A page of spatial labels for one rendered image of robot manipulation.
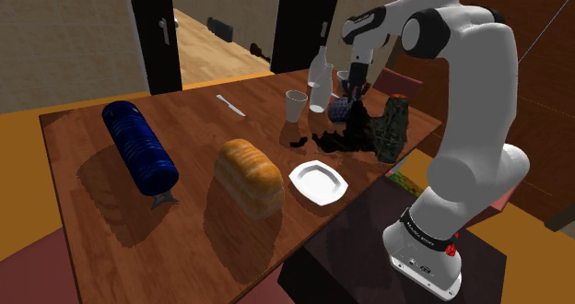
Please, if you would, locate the dark blue bumpy jar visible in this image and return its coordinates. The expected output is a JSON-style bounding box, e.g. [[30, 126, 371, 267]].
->
[[327, 97, 355, 124]]

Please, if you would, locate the clear glass vase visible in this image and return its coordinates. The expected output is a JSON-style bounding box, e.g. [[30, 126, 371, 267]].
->
[[309, 63, 335, 114]]

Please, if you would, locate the clear glass bottle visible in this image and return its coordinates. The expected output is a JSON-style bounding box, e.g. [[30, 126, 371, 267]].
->
[[307, 45, 342, 89]]

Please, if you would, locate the dark green orange-topped object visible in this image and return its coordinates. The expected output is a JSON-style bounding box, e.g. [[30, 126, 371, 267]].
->
[[371, 93, 410, 165]]

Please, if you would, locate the white octagonal plate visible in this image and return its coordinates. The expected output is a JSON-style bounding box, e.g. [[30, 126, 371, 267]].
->
[[287, 159, 350, 207]]

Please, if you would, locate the silver table knife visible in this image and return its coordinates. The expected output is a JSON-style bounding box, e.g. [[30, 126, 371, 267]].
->
[[215, 93, 247, 118]]

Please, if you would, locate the golden bread loaf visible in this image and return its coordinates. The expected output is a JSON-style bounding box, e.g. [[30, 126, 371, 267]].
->
[[213, 137, 287, 221]]

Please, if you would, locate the dark robot stand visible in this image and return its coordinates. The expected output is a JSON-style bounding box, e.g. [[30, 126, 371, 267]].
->
[[276, 174, 509, 304]]

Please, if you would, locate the brown wooden table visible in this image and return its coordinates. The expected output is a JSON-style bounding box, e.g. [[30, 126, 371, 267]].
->
[[39, 68, 444, 304]]

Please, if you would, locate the blue ribbed bottle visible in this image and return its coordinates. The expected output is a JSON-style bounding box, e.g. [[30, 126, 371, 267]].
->
[[100, 99, 181, 211]]

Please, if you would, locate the black door with handle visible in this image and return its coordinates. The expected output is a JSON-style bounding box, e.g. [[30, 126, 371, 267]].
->
[[270, 0, 344, 76], [126, 0, 183, 96]]

